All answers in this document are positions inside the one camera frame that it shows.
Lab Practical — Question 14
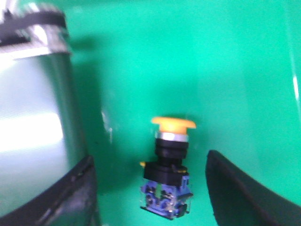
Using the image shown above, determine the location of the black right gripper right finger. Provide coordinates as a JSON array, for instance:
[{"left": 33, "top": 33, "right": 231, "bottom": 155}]
[{"left": 206, "top": 150, "right": 301, "bottom": 226}]

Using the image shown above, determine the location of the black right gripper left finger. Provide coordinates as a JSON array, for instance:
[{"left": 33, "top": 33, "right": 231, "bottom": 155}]
[{"left": 0, "top": 155, "right": 98, "bottom": 226}]

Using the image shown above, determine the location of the yellow mushroom push button switch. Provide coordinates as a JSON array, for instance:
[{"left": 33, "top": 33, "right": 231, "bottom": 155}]
[{"left": 140, "top": 117, "right": 196, "bottom": 220}]

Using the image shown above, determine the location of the green conveyor belt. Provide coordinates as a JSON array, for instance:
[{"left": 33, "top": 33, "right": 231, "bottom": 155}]
[{"left": 0, "top": 53, "right": 87, "bottom": 216}]

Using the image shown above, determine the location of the green plastic tray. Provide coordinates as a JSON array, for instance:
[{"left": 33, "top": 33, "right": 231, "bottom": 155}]
[{"left": 61, "top": 0, "right": 301, "bottom": 226}]

